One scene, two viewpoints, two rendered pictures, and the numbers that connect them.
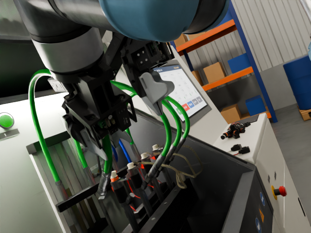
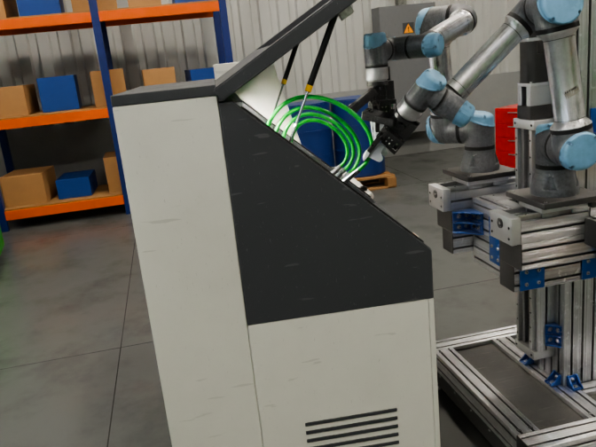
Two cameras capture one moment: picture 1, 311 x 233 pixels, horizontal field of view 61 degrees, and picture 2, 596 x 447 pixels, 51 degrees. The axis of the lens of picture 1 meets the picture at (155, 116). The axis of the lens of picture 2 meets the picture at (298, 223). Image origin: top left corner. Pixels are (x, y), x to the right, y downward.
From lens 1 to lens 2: 1.77 m
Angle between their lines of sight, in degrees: 36
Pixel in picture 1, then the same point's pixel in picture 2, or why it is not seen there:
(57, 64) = (411, 118)
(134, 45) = (384, 101)
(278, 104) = not seen: hidden behind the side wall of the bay
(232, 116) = not seen: hidden behind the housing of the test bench
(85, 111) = (398, 137)
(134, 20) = (461, 121)
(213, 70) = (160, 78)
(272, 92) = not seen: hidden behind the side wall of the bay
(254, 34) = (233, 36)
